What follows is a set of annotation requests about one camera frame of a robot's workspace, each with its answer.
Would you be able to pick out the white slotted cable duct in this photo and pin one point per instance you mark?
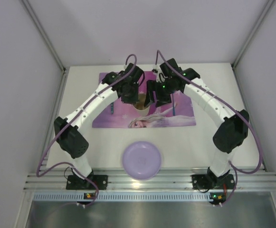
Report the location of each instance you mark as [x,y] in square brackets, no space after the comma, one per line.
[128,196]

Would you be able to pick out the green handled metal fork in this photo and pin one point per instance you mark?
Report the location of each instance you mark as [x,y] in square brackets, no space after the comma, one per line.
[112,108]

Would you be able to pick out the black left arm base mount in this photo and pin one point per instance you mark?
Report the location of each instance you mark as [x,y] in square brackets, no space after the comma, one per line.
[75,182]

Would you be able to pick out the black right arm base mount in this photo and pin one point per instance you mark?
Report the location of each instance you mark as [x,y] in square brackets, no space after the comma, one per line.
[209,181]

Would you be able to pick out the lilac plastic plate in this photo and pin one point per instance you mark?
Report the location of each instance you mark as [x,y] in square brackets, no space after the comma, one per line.
[141,160]

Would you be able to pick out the purple pink printed placemat cloth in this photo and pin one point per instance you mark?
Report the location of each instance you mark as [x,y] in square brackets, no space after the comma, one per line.
[125,115]

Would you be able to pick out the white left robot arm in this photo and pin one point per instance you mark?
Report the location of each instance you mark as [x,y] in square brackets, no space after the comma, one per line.
[69,131]

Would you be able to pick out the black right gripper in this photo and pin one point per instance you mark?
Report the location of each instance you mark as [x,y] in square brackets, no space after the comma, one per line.
[157,94]

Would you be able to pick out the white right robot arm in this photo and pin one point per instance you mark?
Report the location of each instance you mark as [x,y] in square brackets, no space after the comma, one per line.
[232,124]

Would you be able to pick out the aluminium front rail frame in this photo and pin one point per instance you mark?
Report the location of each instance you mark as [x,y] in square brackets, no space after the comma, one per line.
[165,180]

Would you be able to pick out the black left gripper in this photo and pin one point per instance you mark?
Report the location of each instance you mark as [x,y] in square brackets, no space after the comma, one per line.
[130,95]

